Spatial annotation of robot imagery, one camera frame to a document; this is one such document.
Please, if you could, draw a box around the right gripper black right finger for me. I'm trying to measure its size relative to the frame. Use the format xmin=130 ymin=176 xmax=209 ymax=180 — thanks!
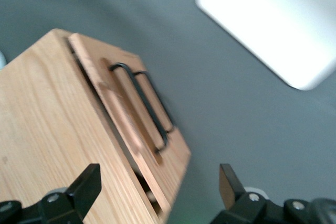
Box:
xmin=209 ymin=163 xmax=326 ymax=224

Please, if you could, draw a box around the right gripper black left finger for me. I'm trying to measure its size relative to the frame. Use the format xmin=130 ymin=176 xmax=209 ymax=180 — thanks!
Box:
xmin=0 ymin=163 xmax=102 ymax=224

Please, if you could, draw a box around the wooden drawer cabinet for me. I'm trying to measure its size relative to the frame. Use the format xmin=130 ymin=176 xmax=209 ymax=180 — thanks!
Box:
xmin=0 ymin=28 xmax=171 ymax=224

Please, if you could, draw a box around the wooden drawer front panel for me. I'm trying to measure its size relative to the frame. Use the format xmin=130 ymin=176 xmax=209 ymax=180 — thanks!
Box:
xmin=104 ymin=47 xmax=192 ymax=224

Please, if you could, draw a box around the beige plastic tray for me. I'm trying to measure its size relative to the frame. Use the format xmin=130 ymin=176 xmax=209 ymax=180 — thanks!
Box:
xmin=195 ymin=0 xmax=336 ymax=91

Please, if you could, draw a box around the black wire drawer handle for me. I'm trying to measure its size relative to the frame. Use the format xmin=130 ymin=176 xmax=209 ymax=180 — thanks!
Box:
xmin=108 ymin=62 xmax=169 ymax=154
xmin=133 ymin=70 xmax=176 ymax=133

